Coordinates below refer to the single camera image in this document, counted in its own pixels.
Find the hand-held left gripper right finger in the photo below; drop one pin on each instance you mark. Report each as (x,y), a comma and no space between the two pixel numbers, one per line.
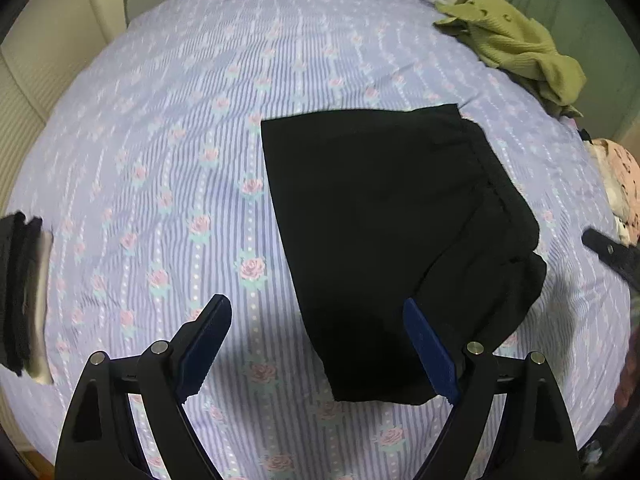
(430,350)

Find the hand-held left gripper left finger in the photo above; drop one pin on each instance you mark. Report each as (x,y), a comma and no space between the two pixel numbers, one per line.
(205,350)

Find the olive green garment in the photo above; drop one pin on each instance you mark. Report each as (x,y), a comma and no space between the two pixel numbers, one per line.
(515,45)

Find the white louvred wardrobe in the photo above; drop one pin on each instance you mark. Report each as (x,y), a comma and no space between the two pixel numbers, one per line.
(45,60)

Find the folded black garment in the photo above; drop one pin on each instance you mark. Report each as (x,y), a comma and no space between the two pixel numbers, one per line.
(17,290)

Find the pink printed garment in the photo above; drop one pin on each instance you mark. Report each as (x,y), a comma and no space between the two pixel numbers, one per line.
(622,175)

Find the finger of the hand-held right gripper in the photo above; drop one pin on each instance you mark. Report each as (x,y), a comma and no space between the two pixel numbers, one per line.
(612,255)

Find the folded grey garment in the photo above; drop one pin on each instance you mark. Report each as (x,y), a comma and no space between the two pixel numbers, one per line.
(42,310)

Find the green curtain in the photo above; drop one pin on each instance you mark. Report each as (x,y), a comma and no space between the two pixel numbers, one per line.
(575,20)

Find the black pants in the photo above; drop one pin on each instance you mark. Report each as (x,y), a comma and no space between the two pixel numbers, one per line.
(390,240)

